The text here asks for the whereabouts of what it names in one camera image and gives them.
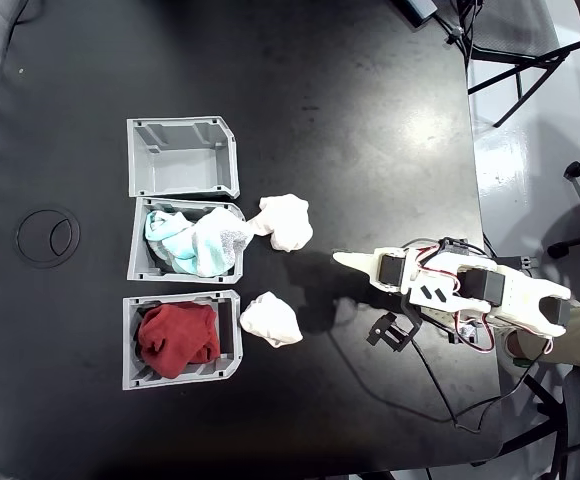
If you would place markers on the black chair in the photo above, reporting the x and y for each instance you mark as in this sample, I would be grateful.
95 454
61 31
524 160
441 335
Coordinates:
577 425

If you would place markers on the black round table grommet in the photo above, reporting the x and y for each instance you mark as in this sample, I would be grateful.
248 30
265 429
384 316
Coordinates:
45 240

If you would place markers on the grey power adapter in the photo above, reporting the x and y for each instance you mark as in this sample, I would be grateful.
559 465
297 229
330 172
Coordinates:
420 7

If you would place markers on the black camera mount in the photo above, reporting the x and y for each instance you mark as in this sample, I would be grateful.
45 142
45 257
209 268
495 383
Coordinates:
387 332

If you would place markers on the grey plastic bin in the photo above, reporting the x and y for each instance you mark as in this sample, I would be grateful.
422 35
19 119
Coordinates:
130 350
137 250
185 165

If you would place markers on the black office chair base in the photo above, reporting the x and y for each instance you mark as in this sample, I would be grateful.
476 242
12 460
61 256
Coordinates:
577 169

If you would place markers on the red sock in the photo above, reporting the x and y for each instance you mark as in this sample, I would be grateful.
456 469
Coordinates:
175 335

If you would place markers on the white sock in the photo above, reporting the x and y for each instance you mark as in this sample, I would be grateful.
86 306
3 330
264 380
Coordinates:
290 220
270 320

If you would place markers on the black folding chair frame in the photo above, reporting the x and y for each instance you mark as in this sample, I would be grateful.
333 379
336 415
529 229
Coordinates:
535 65

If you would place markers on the teal and grey sock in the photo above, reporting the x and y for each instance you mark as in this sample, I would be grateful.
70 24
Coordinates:
205 245

